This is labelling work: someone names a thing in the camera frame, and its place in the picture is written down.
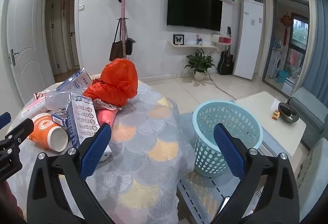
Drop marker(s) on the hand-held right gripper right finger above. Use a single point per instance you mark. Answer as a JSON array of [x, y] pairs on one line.
[[229, 154]]

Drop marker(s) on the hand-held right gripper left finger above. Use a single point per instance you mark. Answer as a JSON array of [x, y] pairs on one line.
[[96, 148]]

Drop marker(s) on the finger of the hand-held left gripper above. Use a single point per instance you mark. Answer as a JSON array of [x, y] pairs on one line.
[[21, 127], [3, 119]]

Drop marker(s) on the light blue plastic basket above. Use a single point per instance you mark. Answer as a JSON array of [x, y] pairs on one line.
[[205, 160]]

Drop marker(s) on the clear plastic bottle blue cap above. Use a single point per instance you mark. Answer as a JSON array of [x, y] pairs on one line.
[[56, 99]]

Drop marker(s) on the white heart print bag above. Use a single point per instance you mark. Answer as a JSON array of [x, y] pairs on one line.
[[101, 104]]

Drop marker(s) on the orange plastic bag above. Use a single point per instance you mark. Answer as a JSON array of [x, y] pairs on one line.
[[115, 80]]

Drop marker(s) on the person's left forearm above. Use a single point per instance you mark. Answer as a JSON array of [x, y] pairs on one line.
[[5, 195]]

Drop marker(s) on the small black shoulder bag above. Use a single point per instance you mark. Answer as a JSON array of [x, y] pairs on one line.
[[130, 45]]

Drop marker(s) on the orange paper cup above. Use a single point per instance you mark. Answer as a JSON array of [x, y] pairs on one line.
[[41, 126]]

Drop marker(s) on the pink white packet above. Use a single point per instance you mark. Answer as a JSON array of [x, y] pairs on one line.
[[33, 106]]

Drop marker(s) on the pink plastic pouch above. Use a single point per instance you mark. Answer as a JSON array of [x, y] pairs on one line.
[[105, 116]]

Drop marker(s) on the tall blue white milk carton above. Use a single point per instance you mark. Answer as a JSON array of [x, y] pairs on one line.
[[82, 116]]

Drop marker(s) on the small blue box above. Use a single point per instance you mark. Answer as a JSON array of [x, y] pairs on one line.
[[59, 117]]

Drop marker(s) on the black smartphone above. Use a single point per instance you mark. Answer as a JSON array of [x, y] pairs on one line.
[[223, 204]]

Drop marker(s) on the fan pattern tablecloth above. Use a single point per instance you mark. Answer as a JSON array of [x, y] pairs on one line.
[[148, 142]]

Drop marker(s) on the white coffee table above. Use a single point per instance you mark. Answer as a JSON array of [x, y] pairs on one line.
[[258, 108]]

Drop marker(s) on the colourful toy cube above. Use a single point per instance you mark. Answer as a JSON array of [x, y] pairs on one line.
[[275, 115]]

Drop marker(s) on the flattened blue white milk carton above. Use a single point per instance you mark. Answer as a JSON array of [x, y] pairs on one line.
[[79, 80]]

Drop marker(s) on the dark ashtray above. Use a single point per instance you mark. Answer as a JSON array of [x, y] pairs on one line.
[[288, 114]]

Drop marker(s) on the white door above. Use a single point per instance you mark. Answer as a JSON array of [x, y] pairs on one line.
[[28, 34]]

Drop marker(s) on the black acoustic guitar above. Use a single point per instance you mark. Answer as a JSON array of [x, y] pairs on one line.
[[225, 62]]

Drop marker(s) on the grey sofa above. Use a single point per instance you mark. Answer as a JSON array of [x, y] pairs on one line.
[[310, 108]]

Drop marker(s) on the blue bucket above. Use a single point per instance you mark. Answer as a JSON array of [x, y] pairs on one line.
[[282, 76]]

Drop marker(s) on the potted green plant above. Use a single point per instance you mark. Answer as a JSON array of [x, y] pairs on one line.
[[199, 62]]

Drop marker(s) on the brown tote bag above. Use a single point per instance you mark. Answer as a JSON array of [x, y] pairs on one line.
[[116, 51]]

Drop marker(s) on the white washing machine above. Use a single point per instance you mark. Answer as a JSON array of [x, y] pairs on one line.
[[276, 62]]

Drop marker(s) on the short wavy white shelf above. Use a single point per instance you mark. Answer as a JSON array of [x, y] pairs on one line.
[[194, 46]]

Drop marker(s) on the pink white tissue box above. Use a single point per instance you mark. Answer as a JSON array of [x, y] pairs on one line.
[[221, 39]]

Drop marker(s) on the white standing air conditioner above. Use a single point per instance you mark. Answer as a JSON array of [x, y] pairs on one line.
[[248, 39]]

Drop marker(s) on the small shelf ornament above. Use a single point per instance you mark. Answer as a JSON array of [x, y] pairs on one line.
[[199, 40]]

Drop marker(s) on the framed butterfly picture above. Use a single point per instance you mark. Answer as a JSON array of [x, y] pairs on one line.
[[178, 40]]

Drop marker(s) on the pink coat rack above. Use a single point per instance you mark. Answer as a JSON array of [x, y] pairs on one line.
[[123, 8]]

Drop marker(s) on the red knot decoration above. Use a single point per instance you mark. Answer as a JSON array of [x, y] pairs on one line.
[[285, 21]]

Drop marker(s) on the blue curtain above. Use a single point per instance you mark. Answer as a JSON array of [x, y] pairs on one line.
[[319, 34]]

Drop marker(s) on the black wall television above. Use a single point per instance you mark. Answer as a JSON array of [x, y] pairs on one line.
[[192, 8]]

